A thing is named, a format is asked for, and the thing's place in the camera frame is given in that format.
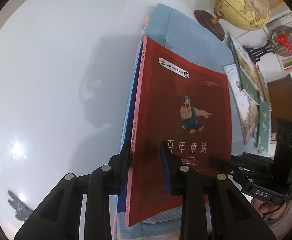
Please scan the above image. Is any dark wooden cabinet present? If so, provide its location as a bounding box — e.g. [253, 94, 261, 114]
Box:
[267, 74, 292, 131]

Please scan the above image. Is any green frog cover book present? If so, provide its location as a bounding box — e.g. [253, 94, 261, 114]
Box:
[253, 97, 271, 154]

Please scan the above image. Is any white rabbit slope book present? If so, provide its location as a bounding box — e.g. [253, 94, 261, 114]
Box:
[223, 64, 244, 98]

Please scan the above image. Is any olive green insect book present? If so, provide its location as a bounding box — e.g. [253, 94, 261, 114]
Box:
[255, 65, 272, 111]

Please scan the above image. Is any dark green landscape book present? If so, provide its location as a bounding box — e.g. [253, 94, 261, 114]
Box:
[227, 32, 261, 105]

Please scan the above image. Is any round red flower fan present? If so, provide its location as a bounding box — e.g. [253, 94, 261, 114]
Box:
[270, 25, 292, 57]

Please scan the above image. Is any blue eagle fable book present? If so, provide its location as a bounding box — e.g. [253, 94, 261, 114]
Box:
[117, 45, 146, 213]

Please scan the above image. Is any yellow antique globe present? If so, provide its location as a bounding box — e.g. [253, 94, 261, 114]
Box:
[194, 0, 271, 41]

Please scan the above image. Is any person right hand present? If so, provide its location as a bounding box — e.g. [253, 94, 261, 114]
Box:
[250, 198, 287, 220]

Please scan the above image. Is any red fairy tale book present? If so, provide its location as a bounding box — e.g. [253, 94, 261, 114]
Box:
[125, 37, 231, 226]

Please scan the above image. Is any row of mixed books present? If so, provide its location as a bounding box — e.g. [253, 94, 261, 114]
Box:
[266, 0, 292, 72]

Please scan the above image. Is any light blue mesh mat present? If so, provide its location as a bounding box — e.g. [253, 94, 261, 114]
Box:
[114, 4, 248, 239]

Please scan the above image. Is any animal picture book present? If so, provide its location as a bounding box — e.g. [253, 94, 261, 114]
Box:
[234, 91, 259, 145]

